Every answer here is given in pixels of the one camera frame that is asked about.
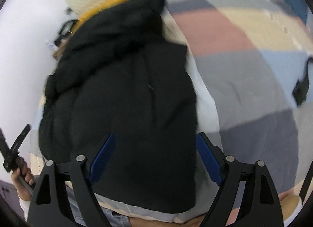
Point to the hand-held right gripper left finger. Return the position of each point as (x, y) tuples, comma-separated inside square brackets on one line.
[(102, 158)]

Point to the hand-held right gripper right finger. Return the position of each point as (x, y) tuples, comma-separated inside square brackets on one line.
[(209, 158)]

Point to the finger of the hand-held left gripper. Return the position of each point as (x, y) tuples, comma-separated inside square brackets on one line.
[(20, 140)]

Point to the black puffer jacket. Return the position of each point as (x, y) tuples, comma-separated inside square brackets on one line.
[(122, 94)]

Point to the person's left forearm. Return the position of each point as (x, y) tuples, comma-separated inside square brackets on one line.
[(24, 207)]

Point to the person's left hand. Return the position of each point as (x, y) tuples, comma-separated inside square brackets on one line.
[(23, 192)]

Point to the person's blue jeans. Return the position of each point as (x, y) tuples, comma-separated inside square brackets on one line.
[(117, 221)]

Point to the checked quilt bed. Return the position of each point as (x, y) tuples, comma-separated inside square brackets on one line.
[(244, 70)]

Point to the wooden nightstand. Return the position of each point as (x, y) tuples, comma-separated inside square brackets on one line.
[(60, 52)]

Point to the black bag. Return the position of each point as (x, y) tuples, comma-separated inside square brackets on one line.
[(62, 33)]

